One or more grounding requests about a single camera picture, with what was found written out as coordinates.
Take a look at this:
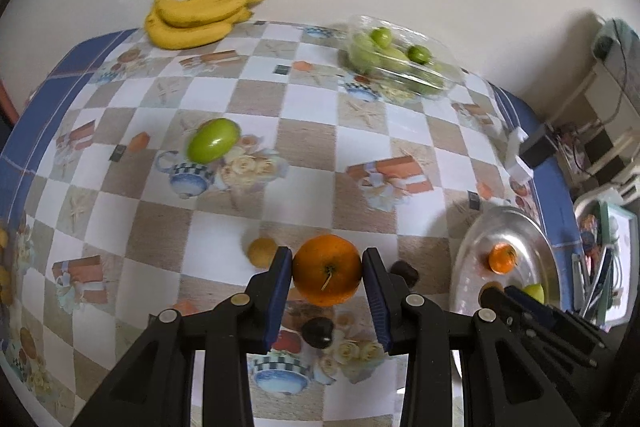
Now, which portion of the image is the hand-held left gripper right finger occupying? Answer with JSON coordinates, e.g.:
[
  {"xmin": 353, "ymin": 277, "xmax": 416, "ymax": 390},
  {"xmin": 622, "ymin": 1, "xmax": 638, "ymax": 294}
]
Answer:
[{"xmin": 361, "ymin": 248, "xmax": 583, "ymax": 427}]

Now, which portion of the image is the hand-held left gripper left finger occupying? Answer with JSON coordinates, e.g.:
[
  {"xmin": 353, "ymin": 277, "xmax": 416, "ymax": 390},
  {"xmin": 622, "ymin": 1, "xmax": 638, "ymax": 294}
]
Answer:
[{"xmin": 70, "ymin": 246, "xmax": 294, "ymax": 427}]

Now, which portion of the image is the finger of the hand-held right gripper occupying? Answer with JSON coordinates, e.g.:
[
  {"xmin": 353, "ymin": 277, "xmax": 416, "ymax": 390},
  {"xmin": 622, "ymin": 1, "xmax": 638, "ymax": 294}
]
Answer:
[
  {"xmin": 481, "ymin": 288, "xmax": 597, "ymax": 368},
  {"xmin": 505, "ymin": 287, "xmax": 608, "ymax": 348}
]

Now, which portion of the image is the dark purple plum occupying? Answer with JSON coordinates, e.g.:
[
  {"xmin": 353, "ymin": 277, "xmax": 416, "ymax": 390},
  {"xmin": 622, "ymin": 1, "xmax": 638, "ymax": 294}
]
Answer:
[
  {"xmin": 390, "ymin": 261, "xmax": 420, "ymax": 288},
  {"xmin": 301, "ymin": 317, "xmax": 334, "ymax": 349}
]

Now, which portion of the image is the orange fruit with stem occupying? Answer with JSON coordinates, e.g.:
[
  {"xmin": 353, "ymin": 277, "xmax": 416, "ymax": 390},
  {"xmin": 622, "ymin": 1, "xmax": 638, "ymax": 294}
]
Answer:
[{"xmin": 292, "ymin": 234, "xmax": 363, "ymax": 307}]

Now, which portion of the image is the silver metal plate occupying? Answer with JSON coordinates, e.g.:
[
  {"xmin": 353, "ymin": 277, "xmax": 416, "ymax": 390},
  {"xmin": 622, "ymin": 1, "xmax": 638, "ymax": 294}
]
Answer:
[{"xmin": 449, "ymin": 205, "xmax": 562, "ymax": 378}]

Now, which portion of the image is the pile of small green fruits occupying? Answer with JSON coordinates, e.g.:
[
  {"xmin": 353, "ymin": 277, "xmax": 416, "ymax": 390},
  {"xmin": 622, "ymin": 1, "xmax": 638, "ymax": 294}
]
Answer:
[{"xmin": 348, "ymin": 27, "xmax": 451, "ymax": 96}]

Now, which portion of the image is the bundle of pens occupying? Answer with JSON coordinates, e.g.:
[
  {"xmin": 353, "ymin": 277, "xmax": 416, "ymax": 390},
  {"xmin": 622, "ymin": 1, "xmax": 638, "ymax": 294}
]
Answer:
[{"xmin": 572, "ymin": 252, "xmax": 626, "ymax": 318}]

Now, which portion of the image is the white plastic basket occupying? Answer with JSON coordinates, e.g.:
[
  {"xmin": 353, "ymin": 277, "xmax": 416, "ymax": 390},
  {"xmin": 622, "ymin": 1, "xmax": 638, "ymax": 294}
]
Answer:
[{"xmin": 572, "ymin": 187, "xmax": 640, "ymax": 325}]

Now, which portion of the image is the small black box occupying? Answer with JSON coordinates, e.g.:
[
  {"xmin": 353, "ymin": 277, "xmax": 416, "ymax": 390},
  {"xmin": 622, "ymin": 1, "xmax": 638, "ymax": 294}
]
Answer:
[{"xmin": 519, "ymin": 125, "xmax": 557, "ymax": 168}]

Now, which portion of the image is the white shelf unit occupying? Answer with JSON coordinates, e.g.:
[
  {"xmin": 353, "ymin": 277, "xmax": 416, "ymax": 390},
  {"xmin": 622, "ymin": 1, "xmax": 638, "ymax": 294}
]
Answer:
[{"xmin": 547, "ymin": 14, "xmax": 640, "ymax": 188}]

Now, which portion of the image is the clear plastic clamshell container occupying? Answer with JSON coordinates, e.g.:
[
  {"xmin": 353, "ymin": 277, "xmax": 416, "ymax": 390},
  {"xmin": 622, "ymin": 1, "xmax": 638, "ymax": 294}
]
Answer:
[{"xmin": 340, "ymin": 14, "xmax": 468, "ymax": 100}]

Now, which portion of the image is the yellow banana bunch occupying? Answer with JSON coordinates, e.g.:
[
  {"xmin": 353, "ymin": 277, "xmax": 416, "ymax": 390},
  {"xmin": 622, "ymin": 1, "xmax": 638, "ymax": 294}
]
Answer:
[{"xmin": 144, "ymin": 0, "xmax": 267, "ymax": 51}]

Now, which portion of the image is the reddish brown board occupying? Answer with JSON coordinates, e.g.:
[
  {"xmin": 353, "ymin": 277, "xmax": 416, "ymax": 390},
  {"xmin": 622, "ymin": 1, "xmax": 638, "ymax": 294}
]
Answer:
[{"xmin": 0, "ymin": 79, "xmax": 15, "ymax": 125}]

